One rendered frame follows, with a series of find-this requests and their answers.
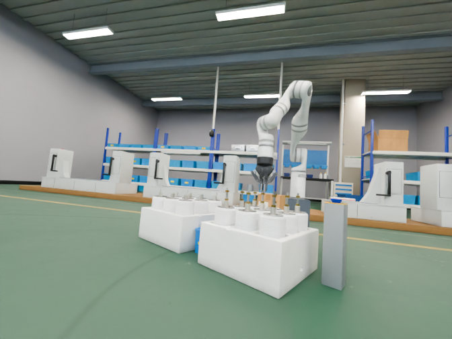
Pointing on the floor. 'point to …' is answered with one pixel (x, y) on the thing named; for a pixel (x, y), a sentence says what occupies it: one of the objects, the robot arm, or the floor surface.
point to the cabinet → (341, 188)
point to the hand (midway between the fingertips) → (263, 187)
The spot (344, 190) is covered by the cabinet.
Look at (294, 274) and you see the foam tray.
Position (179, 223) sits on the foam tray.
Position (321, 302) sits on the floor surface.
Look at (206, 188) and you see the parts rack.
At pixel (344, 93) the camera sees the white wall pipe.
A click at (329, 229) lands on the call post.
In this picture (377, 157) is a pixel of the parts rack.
